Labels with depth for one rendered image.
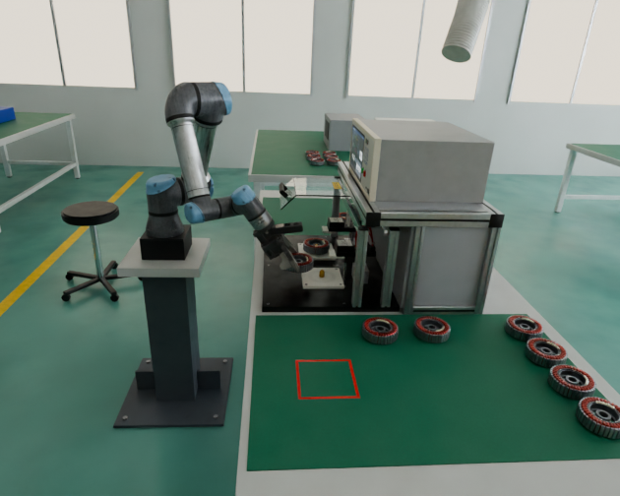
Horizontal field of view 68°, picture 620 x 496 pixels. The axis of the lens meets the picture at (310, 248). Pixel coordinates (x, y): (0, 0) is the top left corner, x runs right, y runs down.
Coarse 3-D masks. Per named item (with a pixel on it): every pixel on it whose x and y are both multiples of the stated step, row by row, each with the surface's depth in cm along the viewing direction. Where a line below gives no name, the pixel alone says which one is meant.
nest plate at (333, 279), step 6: (312, 270) 178; (318, 270) 178; (324, 270) 178; (330, 270) 179; (336, 270) 179; (306, 276) 173; (312, 276) 173; (318, 276) 174; (330, 276) 174; (336, 276) 174; (306, 282) 168; (312, 282) 168; (318, 282) 169; (324, 282) 169; (330, 282) 169; (336, 282) 169
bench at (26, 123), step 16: (16, 112) 518; (32, 112) 522; (0, 128) 430; (16, 128) 433; (32, 128) 437; (0, 144) 385; (16, 160) 539; (32, 160) 542; (48, 176) 485; (80, 176) 555; (32, 192) 446; (0, 208) 393
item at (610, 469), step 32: (256, 256) 195; (256, 288) 170; (512, 288) 178; (544, 320) 158; (576, 352) 141; (608, 384) 128; (256, 480) 95; (288, 480) 96; (320, 480) 96; (352, 480) 96; (384, 480) 96; (416, 480) 97; (448, 480) 97; (480, 480) 97; (512, 480) 98; (544, 480) 98; (576, 480) 98; (608, 480) 99
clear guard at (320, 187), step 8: (288, 184) 191; (296, 184) 184; (304, 184) 185; (312, 184) 185; (320, 184) 186; (328, 184) 186; (288, 192) 182; (296, 192) 174; (304, 192) 175; (312, 192) 175; (320, 192) 176; (328, 192) 176; (336, 192) 176; (344, 192) 177; (280, 200) 182; (288, 200) 174; (280, 208) 174
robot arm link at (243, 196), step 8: (240, 192) 155; (248, 192) 156; (232, 200) 159; (240, 200) 155; (248, 200) 156; (256, 200) 158; (240, 208) 157; (248, 208) 156; (256, 208) 157; (264, 208) 160; (248, 216) 158; (256, 216) 158
